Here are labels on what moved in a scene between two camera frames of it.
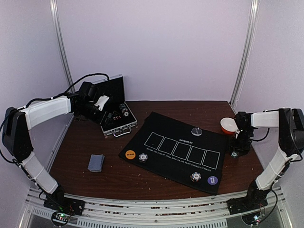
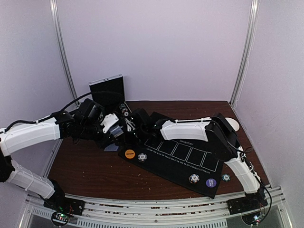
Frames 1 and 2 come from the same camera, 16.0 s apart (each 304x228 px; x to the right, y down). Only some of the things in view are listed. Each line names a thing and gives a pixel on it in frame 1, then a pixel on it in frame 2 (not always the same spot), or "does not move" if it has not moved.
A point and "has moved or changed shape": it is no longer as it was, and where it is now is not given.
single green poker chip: (233, 154) has moved or changed shape
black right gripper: (239, 146) to (129, 134)
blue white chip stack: (143, 157) does not move
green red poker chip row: (124, 110) does not move
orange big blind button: (130, 154) does not move
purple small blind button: (212, 180) has moved or changed shape
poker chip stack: (195, 176) has moved or changed shape
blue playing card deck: (96, 162) to (117, 130)
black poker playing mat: (186, 153) does not move
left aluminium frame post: (71, 90) does not move
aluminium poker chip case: (118, 118) does not move
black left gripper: (100, 118) to (102, 143)
